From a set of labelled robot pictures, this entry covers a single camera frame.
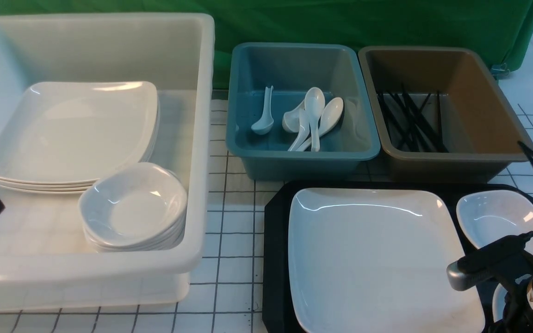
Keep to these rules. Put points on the white square rice plate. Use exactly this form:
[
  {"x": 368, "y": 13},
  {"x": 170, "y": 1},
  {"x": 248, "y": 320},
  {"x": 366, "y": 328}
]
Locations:
[{"x": 374, "y": 261}]

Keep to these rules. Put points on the white bowl tray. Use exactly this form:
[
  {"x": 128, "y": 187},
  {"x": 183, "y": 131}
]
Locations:
[
  {"x": 488, "y": 216},
  {"x": 498, "y": 303}
]

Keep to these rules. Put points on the large white plastic tub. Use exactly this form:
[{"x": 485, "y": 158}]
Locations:
[{"x": 45, "y": 262}]

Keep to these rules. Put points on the stack of white square plates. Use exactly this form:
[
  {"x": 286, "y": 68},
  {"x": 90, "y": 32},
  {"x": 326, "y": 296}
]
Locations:
[{"x": 64, "y": 133}]

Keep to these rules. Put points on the stack of white bowls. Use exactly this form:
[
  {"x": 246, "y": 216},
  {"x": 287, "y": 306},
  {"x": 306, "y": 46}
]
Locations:
[{"x": 140, "y": 208}]

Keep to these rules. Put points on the black serving tray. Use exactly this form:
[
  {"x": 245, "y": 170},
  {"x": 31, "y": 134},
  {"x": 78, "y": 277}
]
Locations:
[{"x": 278, "y": 314}]

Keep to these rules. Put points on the white spoon short middle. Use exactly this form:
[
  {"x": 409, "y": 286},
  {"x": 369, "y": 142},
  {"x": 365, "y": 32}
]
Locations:
[{"x": 290, "y": 120}]

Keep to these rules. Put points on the blue plastic bin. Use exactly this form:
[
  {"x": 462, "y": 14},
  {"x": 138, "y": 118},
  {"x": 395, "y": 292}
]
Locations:
[{"x": 292, "y": 69}]

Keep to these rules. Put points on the white spoon long centre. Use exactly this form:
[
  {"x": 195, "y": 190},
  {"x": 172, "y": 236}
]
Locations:
[{"x": 314, "y": 103}]

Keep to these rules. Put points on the black chopsticks in bin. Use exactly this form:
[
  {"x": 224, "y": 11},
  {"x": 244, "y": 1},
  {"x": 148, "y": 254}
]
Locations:
[{"x": 412, "y": 127}]

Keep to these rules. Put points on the brown plastic bin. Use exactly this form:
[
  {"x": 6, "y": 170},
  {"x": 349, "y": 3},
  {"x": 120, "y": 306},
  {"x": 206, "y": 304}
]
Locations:
[{"x": 480, "y": 128}]

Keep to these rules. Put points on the metal clamp on backdrop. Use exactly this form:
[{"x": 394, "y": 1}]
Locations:
[{"x": 500, "y": 71}]

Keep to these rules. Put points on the green cloth backdrop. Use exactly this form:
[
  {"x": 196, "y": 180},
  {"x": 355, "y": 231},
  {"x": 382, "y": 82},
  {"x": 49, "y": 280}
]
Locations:
[{"x": 497, "y": 30}]

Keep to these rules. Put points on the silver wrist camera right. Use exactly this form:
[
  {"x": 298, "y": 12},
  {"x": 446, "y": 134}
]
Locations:
[{"x": 505, "y": 260}]

